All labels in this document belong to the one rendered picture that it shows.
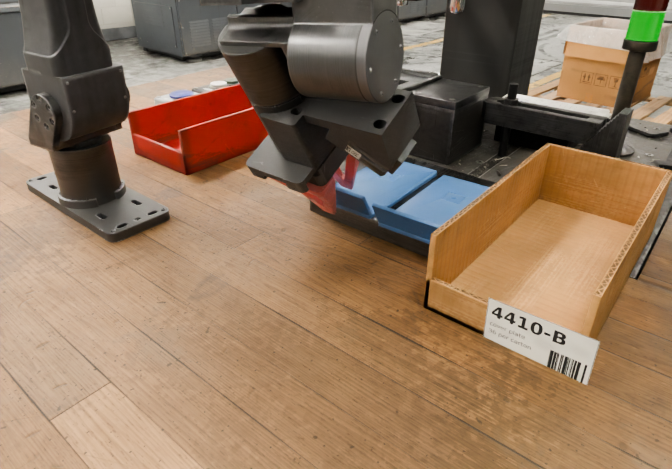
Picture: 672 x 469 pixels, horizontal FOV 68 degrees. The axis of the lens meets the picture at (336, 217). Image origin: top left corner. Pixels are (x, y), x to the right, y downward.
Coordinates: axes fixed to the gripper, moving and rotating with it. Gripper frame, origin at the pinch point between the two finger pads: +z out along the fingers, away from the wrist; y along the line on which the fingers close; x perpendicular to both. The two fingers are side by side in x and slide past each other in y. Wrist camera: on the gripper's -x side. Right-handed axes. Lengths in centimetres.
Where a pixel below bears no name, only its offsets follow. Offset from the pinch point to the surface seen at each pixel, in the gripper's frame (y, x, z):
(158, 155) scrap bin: -2.5, 28.7, 1.9
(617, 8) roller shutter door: 789, 150, 543
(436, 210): 4.2, -8.4, 4.0
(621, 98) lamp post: 37.1, -17.1, 16.8
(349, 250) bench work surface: -4.2, -3.7, 2.0
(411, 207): 3.3, -6.1, 3.5
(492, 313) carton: -5.9, -19.2, -2.0
